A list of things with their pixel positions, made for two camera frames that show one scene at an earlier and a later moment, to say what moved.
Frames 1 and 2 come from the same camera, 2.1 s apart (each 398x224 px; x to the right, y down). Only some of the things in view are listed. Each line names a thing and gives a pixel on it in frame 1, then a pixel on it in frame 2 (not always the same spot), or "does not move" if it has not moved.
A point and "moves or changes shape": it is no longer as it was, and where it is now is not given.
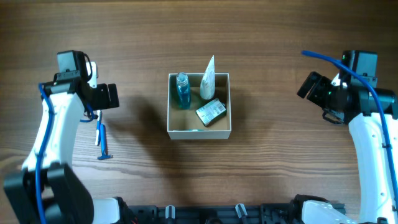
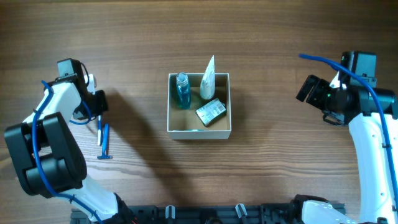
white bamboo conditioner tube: (208, 87) does not move
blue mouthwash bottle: (183, 91) does not move
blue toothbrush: (98, 127) does not move
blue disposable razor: (103, 156) moves or changes shape
